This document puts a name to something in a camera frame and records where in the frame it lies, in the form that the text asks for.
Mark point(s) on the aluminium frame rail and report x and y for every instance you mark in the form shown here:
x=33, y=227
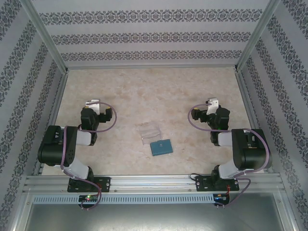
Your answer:
x=151, y=67
x=53, y=120
x=253, y=120

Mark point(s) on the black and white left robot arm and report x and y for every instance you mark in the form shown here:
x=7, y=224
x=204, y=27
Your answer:
x=57, y=149

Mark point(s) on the aluminium frame post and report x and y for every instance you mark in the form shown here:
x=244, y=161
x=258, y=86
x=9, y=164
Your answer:
x=288, y=211
x=48, y=38
x=255, y=36
x=21, y=211

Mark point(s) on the grey metal panel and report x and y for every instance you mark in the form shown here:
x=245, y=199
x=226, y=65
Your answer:
x=154, y=219

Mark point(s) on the teal leather card holder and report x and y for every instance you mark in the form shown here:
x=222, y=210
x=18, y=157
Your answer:
x=161, y=147

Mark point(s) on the clear acrylic card tray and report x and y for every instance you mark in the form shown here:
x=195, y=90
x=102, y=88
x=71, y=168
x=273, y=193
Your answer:
x=149, y=131

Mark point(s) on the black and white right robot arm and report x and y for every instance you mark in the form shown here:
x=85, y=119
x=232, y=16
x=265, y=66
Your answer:
x=252, y=154

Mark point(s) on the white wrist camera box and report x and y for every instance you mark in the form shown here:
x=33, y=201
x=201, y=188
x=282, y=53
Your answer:
x=213, y=106
x=95, y=106

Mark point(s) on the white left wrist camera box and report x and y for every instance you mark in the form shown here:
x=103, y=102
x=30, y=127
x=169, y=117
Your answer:
x=95, y=106

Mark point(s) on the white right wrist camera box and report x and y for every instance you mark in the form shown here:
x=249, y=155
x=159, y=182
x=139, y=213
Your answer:
x=213, y=106

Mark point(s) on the wide aluminium base rail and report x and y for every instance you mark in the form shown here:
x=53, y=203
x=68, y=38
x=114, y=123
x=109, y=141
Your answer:
x=149, y=183

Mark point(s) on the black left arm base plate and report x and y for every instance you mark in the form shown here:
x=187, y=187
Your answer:
x=106, y=184

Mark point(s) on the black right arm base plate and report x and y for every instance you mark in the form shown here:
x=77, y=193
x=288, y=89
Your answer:
x=201, y=184

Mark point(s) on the small circuit board green light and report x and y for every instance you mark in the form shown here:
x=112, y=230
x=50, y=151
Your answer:
x=87, y=198

